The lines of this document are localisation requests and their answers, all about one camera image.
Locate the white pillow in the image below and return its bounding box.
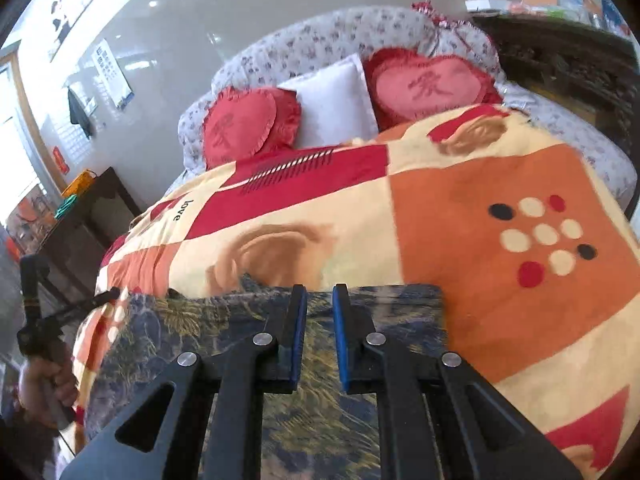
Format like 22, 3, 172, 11
277, 53, 380, 150

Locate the person's left hand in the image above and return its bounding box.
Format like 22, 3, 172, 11
18, 352, 79, 427

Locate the dark hanging cloth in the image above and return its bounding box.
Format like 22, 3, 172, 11
67, 85, 96, 139

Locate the floral upholstered bed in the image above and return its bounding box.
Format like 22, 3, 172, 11
177, 5, 639, 211

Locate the dark carved wooden headboard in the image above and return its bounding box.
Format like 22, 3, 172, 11
470, 10, 640, 163

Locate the green folded item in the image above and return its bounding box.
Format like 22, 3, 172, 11
53, 195, 79, 219

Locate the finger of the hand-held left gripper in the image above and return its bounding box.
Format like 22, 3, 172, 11
46, 287, 121, 327

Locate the red heart pillow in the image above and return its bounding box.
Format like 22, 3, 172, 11
202, 86, 303, 170
362, 47, 504, 132

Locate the dark floral patterned shirt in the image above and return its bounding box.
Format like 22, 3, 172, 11
82, 275, 448, 480

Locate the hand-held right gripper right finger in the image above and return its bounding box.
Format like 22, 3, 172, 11
332, 283, 584, 480

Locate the pile of assorted packets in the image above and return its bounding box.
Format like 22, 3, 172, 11
465, 0, 634, 37

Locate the yellow bag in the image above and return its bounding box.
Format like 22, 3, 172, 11
61, 169, 99, 197

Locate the red frilled cushion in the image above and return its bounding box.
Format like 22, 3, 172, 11
412, 1, 474, 32

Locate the black white wall picture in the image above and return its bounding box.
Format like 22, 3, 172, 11
47, 0, 97, 62

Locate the white blue wall chart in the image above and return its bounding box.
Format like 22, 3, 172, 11
91, 38, 135, 111

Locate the dark wooden side table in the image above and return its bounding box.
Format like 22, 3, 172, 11
39, 166, 147, 303

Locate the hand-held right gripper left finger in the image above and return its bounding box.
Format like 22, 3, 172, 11
60, 284, 308, 480

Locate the red orange printed blanket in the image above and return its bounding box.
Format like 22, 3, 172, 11
72, 102, 640, 480

